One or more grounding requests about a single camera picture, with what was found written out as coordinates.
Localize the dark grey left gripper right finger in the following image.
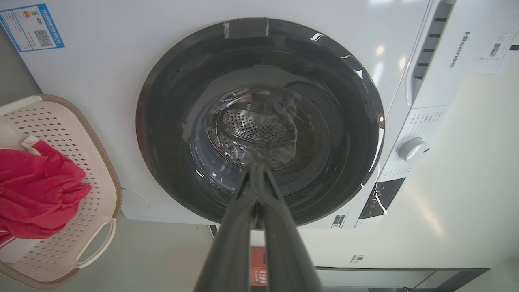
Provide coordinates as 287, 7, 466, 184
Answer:
258, 164, 323, 292

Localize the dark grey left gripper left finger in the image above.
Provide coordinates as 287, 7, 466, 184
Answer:
194, 164, 258, 292

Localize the cream perforated laundry basket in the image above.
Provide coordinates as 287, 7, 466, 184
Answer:
0, 94, 123, 290

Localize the orange-red label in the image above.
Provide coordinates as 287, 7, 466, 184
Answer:
250, 247, 268, 287

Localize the black framed cabinet panel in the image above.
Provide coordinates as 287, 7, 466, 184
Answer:
315, 267, 490, 292

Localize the round white filter cover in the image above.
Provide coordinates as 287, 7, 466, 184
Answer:
122, 187, 150, 212

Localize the black washer display panel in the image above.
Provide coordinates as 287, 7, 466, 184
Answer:
359, 177, 406, 220

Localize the round dark glass washer door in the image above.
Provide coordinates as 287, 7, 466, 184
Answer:
136, 17, 386, 228

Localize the white washer control knob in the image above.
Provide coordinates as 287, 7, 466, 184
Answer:
399, 137, 430, 163

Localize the white front-load washing machine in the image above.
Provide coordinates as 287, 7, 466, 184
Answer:
0, 0, 519, 230

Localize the red garment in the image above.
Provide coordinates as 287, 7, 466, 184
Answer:
0, 140, 92, 244

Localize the grey tape patch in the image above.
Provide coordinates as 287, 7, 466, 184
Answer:
223, 18, 270, 39

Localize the white detergent drawer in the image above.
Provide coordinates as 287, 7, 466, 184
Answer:
405, 0, 457, 108

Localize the white paper note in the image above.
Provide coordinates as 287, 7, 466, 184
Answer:
470, 16, 519, 74

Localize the blue energy label sticker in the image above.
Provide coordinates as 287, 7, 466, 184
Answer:
0, 3, 65, 52

